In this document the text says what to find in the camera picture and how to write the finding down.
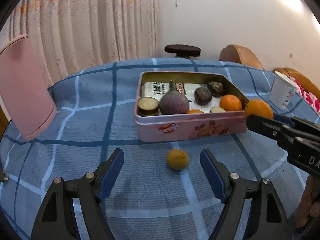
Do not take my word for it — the wrinkled dark passion fruit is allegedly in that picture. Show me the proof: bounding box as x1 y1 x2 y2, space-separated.
207 81 224 98

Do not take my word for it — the white paper cup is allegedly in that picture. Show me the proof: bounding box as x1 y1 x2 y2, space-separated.
269 71 298 110

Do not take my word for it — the pink floral blanket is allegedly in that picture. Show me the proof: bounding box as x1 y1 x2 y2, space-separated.
290 77 320 115

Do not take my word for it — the pale cut fruit slice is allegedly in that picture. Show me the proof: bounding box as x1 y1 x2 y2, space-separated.
210 107 226 113

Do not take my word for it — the large purple round fruit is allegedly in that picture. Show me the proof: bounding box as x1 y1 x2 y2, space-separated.
159 91 189 115

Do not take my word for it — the person's right hand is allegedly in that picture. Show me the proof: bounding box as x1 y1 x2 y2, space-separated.
295 175 319 228

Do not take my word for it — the brown leather armchair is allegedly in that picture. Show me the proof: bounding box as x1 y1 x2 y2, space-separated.
220 44 264 70

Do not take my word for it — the pink metal tin box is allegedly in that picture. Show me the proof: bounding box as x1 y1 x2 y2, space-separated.
134 71 249 142

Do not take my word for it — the pink cylindrical container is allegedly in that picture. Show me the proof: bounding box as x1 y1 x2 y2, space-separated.
1 34 56 141

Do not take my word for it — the dark round wicker stool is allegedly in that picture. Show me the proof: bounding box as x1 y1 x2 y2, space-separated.
164 44 201 59

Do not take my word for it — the cut pale round fruit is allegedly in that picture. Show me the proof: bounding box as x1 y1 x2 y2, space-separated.
138 97 159 116

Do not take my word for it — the small orange piece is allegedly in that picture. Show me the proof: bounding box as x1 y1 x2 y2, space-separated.
187 109 204 114

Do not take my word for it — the pink floral curtain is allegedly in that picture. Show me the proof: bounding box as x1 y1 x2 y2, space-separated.
1 0 162 86

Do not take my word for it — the dark brown passion fruit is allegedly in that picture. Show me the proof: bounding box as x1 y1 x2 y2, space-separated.
194 87 212 106

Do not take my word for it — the large orange mandarin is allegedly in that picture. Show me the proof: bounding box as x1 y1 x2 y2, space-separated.
245 99 274 119

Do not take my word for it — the small yellow round fruit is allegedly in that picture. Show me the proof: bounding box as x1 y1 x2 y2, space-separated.
166 149 189 171

